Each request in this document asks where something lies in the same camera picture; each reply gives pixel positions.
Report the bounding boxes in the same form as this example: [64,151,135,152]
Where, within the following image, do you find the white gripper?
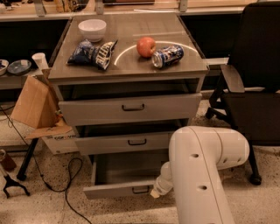
[150,162,173,199]

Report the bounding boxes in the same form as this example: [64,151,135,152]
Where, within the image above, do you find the grey bottom drawer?
[83,149,169,200]

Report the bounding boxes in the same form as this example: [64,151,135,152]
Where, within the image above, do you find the grey drawer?
[83,149,169,200]
[75,118,189,155]
[59,80,201,126]

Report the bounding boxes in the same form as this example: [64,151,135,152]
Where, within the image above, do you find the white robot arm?
[150,126,249,224]

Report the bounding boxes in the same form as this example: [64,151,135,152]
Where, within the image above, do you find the grey middle drawer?
[75,118,189,155]

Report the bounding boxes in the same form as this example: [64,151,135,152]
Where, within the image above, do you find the grey top drawer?
[59,80,201,126]

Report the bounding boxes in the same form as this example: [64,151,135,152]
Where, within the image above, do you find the grey drawer cabinet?
[47,12,209,165]

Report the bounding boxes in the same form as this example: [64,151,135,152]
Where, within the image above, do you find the white printed cardboard box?
[42,131,78,155]

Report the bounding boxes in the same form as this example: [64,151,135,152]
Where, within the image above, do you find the black office chair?
[204,1,280,186]

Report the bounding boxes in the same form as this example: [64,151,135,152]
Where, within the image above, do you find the blue soda can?
[151,45,185,68]

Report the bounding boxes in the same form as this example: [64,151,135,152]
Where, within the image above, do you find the red apple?
[136,37,156,58]

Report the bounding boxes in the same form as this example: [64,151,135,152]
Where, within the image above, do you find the black stand leg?
[17,138,38,181]

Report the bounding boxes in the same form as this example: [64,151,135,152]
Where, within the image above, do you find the blue chip bag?
[67,39,117,71]

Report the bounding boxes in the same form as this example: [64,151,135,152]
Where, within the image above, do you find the brown cardboard box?
[10,75,72,139]

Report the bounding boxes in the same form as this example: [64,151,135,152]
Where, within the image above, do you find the black tripod foot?
[0,164,30,198]

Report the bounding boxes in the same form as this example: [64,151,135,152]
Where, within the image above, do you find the white bowl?
[78,19,107,42]

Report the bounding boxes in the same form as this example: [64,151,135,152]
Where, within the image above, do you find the white paper cup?
[31,52,49,70]

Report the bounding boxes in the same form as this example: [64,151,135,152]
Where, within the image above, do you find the dark blue plate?
[7,59,32,76]

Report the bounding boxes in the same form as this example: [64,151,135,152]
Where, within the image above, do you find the grey bowl at left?
[0,59,9,76]

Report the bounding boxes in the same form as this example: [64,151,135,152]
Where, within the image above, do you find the black floor cable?
[0,105,93,224]

